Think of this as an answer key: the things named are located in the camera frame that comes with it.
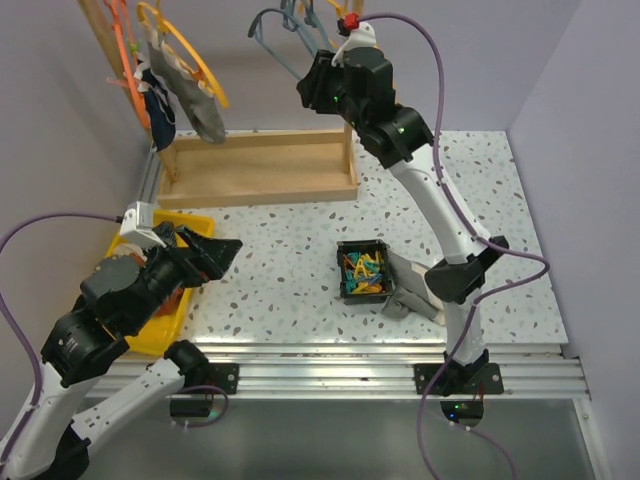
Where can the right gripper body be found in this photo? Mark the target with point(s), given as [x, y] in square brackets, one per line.
[326, 91]

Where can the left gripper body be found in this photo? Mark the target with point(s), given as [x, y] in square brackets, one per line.
[184, 269]

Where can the rust orange underwear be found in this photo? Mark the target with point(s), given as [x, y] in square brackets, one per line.
[170, 305]

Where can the blue-grey hanger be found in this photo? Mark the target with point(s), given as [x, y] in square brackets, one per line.
[300, 17]

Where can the grey underwear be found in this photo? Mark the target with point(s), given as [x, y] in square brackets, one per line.
[199, 106]
[411, 294]

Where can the navy striped underwear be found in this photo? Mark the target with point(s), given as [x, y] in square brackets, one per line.
[166, 236]

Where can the yellow plastic hanger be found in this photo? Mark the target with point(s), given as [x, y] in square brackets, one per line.
[356, 77]

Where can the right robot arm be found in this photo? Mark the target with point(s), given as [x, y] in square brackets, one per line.
[401, 141]

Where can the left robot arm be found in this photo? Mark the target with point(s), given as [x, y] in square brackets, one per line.
[54, 439]

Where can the wooden hanger rack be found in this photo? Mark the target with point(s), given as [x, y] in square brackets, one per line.
[275, 151]

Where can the navy underwear on orange hanger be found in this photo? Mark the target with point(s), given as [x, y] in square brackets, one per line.
[157, 105]

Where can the orange hanger on rack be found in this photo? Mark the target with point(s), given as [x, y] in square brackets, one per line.
[128, 52]

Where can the yellow plastic tray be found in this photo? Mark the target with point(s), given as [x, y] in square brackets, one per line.
[161, 331]

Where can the black clip box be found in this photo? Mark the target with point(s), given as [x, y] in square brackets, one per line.
[365, 272]

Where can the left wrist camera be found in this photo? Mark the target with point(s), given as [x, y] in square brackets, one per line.
[136, 226]

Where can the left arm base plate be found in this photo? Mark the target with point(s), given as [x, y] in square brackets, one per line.
[224, 376]

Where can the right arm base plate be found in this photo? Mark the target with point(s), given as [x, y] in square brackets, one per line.
[457, 380]

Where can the aluminium rail frame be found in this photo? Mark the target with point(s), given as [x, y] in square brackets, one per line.
[278, 314]

